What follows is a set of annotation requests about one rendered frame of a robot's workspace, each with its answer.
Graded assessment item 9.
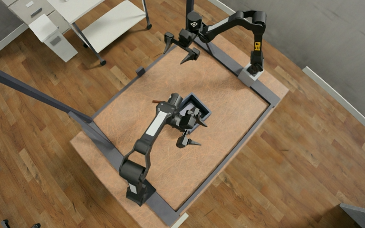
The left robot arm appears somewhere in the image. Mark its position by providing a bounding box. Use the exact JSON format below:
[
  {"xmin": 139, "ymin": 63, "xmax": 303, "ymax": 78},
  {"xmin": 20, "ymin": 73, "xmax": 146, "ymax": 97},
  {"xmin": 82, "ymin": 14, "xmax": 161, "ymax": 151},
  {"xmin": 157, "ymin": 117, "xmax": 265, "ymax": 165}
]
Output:
[{"xmin": 178, "ymin": 9, "xmax": 267, "ymax": 77}]

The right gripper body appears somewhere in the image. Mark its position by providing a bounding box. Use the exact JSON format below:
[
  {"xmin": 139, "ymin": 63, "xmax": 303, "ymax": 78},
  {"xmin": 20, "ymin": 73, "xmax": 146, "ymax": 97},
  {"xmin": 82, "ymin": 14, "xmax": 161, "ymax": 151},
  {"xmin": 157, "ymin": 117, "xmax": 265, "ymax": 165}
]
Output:
[{"xmin": 171, "ymin": 107, "xmax": 199, "ymax": 149}]

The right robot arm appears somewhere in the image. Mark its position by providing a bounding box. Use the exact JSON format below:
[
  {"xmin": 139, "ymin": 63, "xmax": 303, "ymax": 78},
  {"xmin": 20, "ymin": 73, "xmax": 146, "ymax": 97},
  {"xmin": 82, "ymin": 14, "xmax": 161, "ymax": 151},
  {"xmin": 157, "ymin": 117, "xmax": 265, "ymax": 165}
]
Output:
[{"xmin": 119, "ymin": 93, "xmax": 196, "ymax": 205}]

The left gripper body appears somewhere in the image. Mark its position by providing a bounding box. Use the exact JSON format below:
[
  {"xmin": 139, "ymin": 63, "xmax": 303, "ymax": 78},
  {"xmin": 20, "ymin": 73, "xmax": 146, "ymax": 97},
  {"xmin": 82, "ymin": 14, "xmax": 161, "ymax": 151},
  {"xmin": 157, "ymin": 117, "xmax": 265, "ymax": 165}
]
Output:
[{"xmin": 164, "ymin": 32, "xmax": 200, "ymax": 61}]

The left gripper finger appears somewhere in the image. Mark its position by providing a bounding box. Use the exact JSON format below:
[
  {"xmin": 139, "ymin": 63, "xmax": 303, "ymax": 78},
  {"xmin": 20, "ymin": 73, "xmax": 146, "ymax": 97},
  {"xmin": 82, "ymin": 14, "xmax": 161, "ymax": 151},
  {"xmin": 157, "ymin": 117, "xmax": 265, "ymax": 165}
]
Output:
[
  {"xmin": 163, "ymin": 37, "xmax": 171, "ymax": 54},
  {"xmin": 180, "ymin": 51, "xmax": 195, "ymax": 65}
]

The white flat plate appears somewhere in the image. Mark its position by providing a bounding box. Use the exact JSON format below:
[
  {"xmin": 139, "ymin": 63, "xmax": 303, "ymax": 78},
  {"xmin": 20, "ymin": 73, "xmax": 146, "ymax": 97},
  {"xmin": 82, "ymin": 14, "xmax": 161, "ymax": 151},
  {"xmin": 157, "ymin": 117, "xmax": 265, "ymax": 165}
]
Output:
[{"xmin": 179, "ymin": 103, "xmax": 195, "ymax": 116}]

